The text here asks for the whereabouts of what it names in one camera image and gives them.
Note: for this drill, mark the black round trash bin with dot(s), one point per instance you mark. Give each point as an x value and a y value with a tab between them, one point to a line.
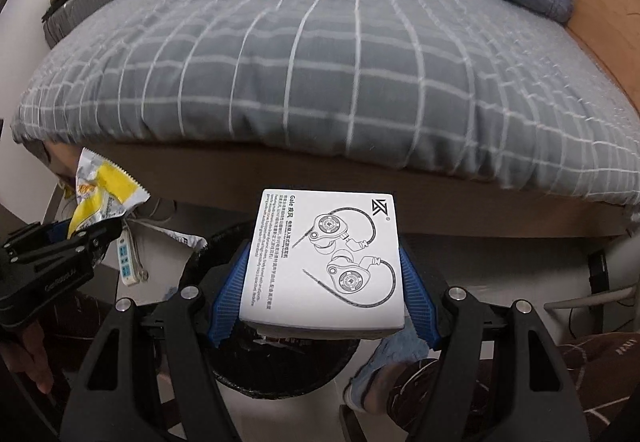
280	372

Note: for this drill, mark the small printed foil wrapper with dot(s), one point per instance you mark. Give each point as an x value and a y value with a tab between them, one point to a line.
187	239

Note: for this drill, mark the black power adapter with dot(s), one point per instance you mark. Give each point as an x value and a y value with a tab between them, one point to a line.
597	272

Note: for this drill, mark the person's left hand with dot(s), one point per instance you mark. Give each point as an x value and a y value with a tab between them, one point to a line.
27	352

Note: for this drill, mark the brown patterned pants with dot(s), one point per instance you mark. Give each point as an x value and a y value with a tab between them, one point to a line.
575	372

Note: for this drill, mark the grey plaid bed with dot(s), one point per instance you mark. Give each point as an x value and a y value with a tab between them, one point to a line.
300	172

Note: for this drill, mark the grey suitcase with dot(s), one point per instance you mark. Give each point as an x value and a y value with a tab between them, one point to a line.
85	7

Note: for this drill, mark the yellow snack wrapper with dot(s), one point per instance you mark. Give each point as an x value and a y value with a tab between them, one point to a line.
102	192

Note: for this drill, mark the white earphone box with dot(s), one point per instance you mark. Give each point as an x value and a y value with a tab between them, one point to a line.
325	262

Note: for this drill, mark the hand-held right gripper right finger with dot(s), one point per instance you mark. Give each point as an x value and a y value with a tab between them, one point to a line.
421	297

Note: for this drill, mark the white power strip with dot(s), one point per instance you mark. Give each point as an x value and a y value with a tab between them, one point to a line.
127	262

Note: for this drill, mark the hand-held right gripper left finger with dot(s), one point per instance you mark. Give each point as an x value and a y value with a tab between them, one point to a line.
231	294

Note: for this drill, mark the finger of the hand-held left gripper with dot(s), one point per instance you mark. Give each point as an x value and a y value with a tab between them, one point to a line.
97	242
55	231

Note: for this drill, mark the grey checked bed sheet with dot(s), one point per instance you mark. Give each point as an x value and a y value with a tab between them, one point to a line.
325	72

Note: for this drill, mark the light blue slipper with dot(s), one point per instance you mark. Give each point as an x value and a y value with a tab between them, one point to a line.
380	364

